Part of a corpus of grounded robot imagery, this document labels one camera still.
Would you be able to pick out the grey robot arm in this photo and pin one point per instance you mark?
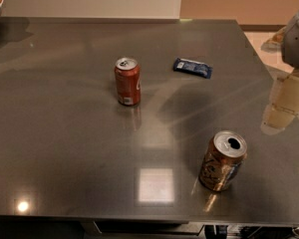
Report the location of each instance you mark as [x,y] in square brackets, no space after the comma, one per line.
[290,43]

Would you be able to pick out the brown gold soda can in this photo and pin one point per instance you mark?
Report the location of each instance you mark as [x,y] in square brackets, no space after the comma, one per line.
[225,154]

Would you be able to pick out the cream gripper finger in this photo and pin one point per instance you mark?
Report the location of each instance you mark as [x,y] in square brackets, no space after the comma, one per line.
[283,105]

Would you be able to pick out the red soda can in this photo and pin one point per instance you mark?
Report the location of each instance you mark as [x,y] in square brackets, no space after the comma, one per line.
[128,81]

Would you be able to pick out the blue rxbar wrapper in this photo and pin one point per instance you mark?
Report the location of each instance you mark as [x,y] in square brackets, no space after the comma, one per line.
[192,67]

